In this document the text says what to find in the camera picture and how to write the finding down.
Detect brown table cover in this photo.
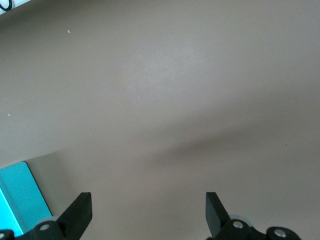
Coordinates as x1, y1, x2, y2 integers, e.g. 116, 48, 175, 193
0, 0, 320, 240

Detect teal plastic bin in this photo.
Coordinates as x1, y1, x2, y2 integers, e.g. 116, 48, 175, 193
0, 161, 54, 237

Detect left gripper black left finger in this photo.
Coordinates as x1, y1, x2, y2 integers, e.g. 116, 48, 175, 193
15, 191, 93, 240

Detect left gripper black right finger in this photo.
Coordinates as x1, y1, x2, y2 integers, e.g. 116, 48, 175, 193
205, 191, 267, 240

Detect thin black cable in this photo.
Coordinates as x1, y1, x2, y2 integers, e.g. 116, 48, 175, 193
0, 0, 14, 12

